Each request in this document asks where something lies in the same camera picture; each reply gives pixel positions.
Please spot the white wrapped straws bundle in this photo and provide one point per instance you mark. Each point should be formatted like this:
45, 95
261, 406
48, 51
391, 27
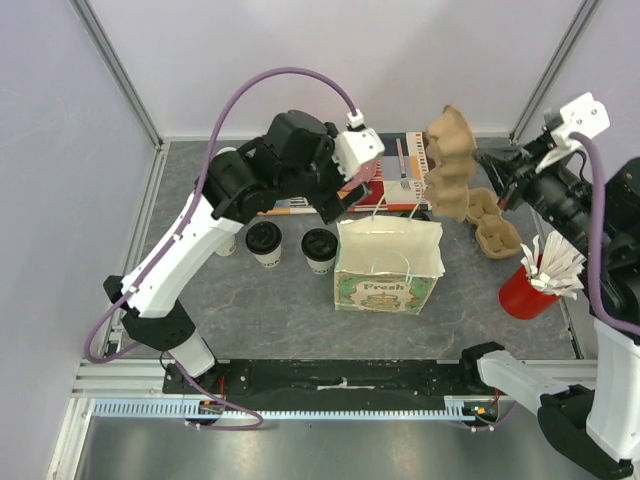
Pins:
553, 268

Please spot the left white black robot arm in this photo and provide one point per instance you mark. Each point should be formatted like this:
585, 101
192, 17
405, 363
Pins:
298, 156

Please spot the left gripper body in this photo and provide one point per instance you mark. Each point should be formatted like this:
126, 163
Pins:
325, 194

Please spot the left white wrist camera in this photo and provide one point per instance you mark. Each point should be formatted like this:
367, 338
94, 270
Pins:
356, 148

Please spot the white paper cup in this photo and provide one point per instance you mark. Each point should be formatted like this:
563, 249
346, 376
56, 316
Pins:
269, 260
227, 247
320, 268

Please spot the red straw holder cup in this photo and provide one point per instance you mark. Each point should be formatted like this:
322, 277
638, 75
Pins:
521, 300

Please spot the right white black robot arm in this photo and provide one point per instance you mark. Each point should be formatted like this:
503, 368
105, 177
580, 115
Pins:
597, 429

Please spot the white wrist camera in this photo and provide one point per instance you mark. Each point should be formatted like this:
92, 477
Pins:
356, 148
583, 115

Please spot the colourful patchwork placemat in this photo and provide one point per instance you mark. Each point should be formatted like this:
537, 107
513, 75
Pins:
398, 180

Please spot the green paper gift bag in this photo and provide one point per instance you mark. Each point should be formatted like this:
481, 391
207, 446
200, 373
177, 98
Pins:
386, 263

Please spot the cardboard cup carrier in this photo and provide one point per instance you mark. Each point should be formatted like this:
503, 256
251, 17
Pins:
450, 144
497, 238

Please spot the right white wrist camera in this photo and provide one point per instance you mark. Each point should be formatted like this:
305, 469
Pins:
583, 115

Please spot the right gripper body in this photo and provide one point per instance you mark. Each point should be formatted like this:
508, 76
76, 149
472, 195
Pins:
508, 176

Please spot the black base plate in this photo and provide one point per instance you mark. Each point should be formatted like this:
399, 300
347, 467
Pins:
252, 377

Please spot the pink dotted plate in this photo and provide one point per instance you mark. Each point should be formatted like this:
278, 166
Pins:
365, 174

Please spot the black coffee cup lid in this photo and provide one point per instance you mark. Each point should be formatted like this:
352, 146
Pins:
319, 244

